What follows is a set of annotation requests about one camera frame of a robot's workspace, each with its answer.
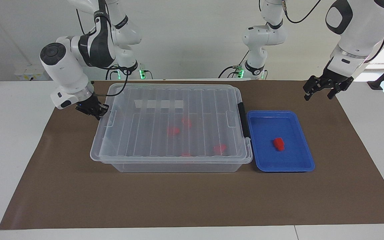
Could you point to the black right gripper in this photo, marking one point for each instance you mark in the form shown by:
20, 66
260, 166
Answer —
87, 106

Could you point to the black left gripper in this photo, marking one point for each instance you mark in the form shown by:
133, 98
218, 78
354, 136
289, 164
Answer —
337, 80

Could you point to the clear ribbed plastic lid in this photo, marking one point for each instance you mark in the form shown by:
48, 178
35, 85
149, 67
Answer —
138, 133

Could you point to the red block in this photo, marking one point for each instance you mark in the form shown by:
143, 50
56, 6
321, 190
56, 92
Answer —
187, 122
279, 144
219, 149
173, 130
185, 154

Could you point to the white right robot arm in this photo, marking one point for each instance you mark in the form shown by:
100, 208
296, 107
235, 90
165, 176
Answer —
65, 73

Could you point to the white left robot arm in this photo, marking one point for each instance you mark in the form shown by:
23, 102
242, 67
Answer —
358, 33

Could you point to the blue plastic tray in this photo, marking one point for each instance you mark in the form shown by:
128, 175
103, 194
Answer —
295, 156

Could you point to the clear plastic storage box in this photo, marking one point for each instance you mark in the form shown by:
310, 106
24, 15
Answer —
178, 167

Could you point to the brown table mat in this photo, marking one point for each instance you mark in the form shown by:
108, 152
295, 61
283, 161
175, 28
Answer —
178, 200

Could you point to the white wall socket strip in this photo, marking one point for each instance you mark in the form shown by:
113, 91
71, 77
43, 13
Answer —
28, 73

